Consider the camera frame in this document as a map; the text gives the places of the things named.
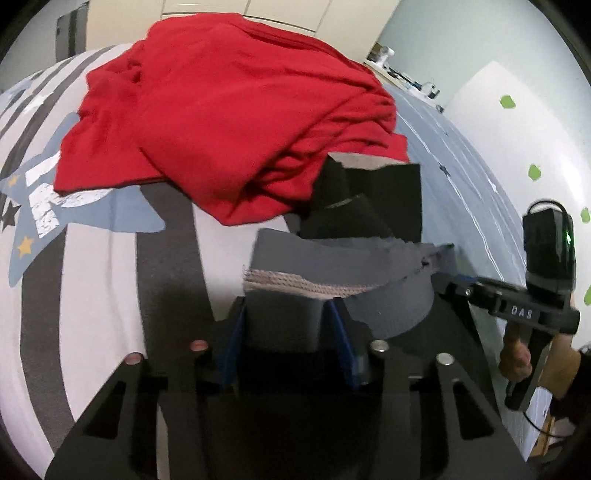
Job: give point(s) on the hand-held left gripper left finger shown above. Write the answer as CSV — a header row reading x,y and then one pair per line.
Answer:
x,y
231,341

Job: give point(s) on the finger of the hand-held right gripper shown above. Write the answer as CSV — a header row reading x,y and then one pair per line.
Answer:
x,y
457,285

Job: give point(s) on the black pants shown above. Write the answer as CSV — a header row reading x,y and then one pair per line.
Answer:
x,y
323,258

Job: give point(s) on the grey metal panel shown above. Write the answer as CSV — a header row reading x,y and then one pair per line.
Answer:
x,y
71,32

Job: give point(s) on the red garment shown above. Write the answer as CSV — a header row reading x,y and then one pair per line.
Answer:
x,y
221,115

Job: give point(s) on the green apple sticker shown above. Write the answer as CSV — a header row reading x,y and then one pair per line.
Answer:
x,y
535,172
588,295
509,101
585,215

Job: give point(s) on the grey striped star duvet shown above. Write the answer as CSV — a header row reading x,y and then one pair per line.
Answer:
x,y
106,277

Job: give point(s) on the cream wardrobe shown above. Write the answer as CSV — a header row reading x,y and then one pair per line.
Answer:
x,y
231,9

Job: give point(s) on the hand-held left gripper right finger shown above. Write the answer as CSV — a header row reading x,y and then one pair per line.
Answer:
x,y
345,341

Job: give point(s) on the person's right hand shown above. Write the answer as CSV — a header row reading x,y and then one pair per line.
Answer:
x,y
515,355

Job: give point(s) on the white headboard panel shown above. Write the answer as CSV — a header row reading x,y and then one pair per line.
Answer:
x,y
489,138

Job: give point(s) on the blue printed bedsheet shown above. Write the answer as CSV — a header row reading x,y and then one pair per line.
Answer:
x,y
461,194

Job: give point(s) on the person's right forearm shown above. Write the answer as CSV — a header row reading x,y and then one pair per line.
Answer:
x,y
565,369

